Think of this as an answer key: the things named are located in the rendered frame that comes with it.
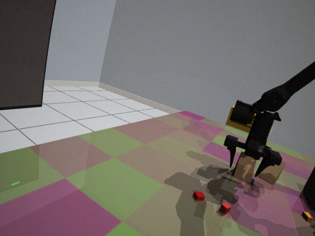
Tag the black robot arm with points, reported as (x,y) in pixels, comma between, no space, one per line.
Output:
(272,101)

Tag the red block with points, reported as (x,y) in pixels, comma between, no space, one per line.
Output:
(199,195)
(225,208)

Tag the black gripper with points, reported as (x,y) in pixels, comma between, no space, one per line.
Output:
(232,142)

